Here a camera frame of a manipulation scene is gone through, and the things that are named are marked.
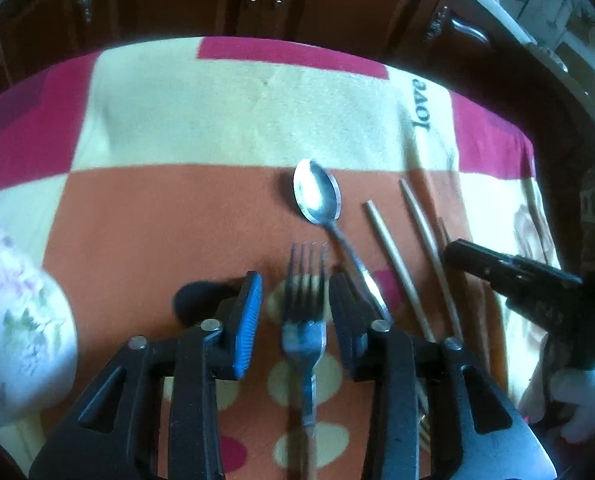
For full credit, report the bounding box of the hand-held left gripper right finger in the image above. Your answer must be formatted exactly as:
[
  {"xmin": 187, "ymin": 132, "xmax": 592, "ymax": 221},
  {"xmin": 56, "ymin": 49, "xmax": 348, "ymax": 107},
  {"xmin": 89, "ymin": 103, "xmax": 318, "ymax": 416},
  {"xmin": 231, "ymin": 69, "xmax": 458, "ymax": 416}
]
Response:
[{"xmin": 329, "ymin": 272, "xmax": 559, "ymax": 480}]

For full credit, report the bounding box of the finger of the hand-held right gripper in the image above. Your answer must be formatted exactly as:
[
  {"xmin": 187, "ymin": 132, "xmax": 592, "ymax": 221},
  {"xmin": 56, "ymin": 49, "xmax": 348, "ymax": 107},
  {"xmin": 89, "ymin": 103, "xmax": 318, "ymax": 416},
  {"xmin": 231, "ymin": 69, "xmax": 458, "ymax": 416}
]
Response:
[{"xmin": 443, "ymin": 240, "xmax": 515, "ymax": 288}]

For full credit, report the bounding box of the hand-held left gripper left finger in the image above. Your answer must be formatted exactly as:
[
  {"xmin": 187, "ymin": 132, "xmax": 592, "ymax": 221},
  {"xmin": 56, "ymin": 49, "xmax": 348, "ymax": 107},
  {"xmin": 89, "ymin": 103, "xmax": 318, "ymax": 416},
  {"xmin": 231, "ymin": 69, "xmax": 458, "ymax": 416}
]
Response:
[{"xmin": 28, "ymin": 270, "xmax": 264, "ymax": 480}]

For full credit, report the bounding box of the metal fork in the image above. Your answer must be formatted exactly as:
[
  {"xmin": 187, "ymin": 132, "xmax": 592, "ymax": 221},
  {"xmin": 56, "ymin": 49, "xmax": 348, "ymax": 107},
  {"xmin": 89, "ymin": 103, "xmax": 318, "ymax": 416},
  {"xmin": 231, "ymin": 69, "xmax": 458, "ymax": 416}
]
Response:
[{"xmin": 280, "ymin": 241, "xmax": 331, "ymax": 480}]

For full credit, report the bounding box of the wooden chopstick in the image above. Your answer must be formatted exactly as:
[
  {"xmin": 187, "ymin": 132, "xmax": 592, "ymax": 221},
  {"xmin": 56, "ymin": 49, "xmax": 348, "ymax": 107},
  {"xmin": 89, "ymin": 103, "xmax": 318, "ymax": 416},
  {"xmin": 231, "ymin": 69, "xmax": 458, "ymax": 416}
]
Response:
[
  {"xmin": 399, "ymin": 178, "xmax": 465, "ymax": 342},
  {"xmin": 361, "ymin": 200, "xmax": 435, "ymax": 343}
]

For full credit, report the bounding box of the shiny metal spoon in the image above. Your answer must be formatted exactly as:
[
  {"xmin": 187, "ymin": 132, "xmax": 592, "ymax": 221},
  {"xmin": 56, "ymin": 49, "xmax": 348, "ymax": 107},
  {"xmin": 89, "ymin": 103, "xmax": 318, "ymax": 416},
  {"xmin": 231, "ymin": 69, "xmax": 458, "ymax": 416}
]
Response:
[{"xmin": 292, "ymin": 158, "xmax": 394, "ymax": 323}]

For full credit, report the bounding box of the person's right hand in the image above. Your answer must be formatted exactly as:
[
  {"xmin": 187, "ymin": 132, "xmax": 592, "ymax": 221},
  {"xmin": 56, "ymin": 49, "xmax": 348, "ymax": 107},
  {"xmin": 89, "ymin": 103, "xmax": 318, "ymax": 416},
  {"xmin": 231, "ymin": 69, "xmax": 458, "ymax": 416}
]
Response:
[{"xmin": 520, "ymin": 352, "xmax": 595, "ymax": 443}]

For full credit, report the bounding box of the checked printed fleece blanket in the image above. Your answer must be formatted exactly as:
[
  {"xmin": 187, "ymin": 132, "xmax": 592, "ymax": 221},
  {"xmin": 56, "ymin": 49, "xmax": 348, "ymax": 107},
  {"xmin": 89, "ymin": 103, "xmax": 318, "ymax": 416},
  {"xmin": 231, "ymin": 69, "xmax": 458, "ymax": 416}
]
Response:
[{"xmin": 0, "ymin": 35, "xmax": 564, "ymax": 480}]

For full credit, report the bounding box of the white floral cloth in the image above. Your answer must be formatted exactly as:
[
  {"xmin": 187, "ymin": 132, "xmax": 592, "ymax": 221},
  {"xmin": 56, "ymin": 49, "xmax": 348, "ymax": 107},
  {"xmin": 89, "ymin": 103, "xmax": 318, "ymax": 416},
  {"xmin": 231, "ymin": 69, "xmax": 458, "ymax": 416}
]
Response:
[{"xmin": 0, "ymin": 194, "xmax": 79, "ymax": 427}]

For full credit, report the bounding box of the dark wooden kitchen cabinet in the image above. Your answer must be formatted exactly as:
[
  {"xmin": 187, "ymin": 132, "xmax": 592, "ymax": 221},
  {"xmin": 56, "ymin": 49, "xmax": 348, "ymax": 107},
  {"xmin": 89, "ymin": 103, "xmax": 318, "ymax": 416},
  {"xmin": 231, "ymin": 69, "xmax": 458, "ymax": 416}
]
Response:
[{"xmin": 0, "ymin": 0, "xmax": 595, "ymax": 281}]

